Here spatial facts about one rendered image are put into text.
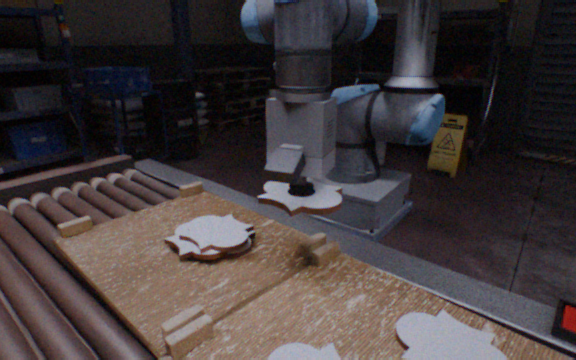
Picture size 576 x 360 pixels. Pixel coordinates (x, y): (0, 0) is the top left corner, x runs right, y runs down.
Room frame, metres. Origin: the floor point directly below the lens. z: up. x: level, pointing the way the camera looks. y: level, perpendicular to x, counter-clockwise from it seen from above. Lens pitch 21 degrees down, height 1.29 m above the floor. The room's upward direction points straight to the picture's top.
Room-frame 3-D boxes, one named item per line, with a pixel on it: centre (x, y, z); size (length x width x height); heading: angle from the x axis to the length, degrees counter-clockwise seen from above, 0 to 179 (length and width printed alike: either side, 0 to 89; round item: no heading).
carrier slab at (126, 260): (0.61, 0.19, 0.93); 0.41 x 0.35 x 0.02; 48
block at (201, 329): (0.35, 0.13, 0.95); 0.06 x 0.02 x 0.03; 136
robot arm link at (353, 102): (0.91, -0.16, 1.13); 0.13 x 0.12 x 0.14; 53
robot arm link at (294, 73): (0.52, -0.01, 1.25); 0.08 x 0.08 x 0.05
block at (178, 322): (0.38, 0.14, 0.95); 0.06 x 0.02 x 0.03; 138
